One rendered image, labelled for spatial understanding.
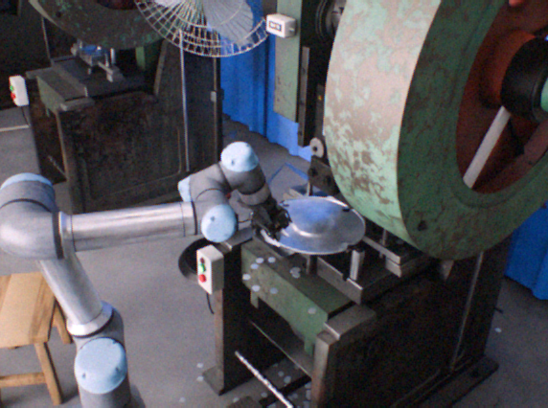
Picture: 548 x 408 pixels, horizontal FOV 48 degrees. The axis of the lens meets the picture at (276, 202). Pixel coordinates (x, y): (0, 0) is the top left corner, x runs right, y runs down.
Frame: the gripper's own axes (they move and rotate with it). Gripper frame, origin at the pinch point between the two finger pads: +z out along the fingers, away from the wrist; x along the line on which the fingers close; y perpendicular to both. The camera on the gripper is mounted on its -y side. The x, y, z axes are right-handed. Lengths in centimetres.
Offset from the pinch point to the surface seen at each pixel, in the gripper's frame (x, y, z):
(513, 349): 58, 34, 115
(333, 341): -8.6, 25.9, 15.1
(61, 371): -71, -69, 55
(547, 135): 57, 44, -11
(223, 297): -15.6, -21.8, 30.8
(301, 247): 3.3, 6.3, 2.8
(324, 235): 11.4, 6.3, 6.3
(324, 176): 20.4, 2.0, -6.9
